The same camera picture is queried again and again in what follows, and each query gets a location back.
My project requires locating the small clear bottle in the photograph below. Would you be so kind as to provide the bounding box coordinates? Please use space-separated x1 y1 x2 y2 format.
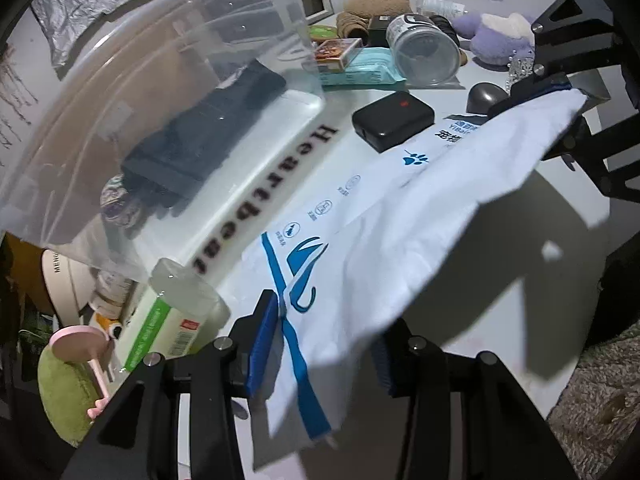
90 270 136 318

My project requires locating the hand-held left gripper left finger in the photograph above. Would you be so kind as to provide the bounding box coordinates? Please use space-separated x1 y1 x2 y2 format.
60 289 281 480

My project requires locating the purple plush toy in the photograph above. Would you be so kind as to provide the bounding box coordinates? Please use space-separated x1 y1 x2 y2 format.
452 11 537 67

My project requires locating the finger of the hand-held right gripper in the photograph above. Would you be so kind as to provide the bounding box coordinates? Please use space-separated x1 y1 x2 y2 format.
540 105 640 203
487 0 626 121

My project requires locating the black scrunchie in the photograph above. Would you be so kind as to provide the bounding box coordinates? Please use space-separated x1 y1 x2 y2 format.
430 14 461 41

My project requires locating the white lettered flat case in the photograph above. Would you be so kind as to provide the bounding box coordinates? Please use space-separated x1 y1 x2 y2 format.
185 92 341 278

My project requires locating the small black box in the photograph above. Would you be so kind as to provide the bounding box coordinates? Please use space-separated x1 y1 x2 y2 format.
367 16 393 48

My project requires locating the crumpled silver foil sheet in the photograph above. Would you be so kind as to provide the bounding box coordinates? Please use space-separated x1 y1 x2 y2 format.
31 0 188 68

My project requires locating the person's fuzzy beige sweater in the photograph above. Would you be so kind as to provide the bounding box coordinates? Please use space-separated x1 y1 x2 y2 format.
547 322 640 480

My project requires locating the clear plastic storage container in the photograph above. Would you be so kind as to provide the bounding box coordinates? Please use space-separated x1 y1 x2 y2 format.
0 0 326 286

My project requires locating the red card box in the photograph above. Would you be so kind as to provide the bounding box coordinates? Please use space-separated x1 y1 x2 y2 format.
314 37 363 72

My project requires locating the macrame wall hanging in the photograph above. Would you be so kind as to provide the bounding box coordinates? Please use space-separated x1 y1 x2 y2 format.
0 50 41 171

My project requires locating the green plush cushion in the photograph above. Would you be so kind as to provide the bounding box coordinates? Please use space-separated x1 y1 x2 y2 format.
37 345 108 448

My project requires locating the white Mengland VR headset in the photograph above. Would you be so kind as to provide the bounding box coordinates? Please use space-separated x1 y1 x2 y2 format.
41 249 101 326

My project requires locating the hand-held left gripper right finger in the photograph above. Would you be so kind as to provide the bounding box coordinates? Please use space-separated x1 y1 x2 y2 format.
371 317 578 480

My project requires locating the orange hand cream tube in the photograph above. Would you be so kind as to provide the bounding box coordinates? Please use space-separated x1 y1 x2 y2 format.
95 312 123 336

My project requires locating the clear jar with white label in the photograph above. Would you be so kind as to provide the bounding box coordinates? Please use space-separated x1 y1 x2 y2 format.
386 12 461 87

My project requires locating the black box with red mark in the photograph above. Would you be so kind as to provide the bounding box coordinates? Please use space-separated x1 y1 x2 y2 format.
351 91 435 154

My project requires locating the brown fuzzy hat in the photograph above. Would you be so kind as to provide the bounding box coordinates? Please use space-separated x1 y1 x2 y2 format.
343 0 413 18

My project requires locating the teal wet wipes packet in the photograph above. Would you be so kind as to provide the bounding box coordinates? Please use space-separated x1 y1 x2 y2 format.
317 47 407 92

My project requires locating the brown twine roll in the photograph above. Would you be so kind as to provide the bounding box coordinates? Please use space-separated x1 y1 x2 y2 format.
336 12 371 40

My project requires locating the white bottle with green label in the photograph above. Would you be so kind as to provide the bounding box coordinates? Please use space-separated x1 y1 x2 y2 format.
122 257 231 373

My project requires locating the black pouch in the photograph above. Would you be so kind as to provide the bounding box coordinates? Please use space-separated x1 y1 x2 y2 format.
120 60 287 211

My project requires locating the silver crystal tiara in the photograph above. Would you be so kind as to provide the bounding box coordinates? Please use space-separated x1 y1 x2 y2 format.
505 52 536 93

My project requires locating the grey computer mouse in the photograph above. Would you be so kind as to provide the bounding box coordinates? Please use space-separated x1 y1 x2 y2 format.
466 81 508 115

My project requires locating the patterned round pouch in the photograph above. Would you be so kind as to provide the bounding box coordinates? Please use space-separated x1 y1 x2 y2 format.
99 174 146 226

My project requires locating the pink stand holder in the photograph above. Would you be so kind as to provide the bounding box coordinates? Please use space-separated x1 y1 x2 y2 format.
49 325 118 418

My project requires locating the white bag with blue print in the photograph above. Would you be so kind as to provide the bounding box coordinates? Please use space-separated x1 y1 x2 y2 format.
242 87 588 471

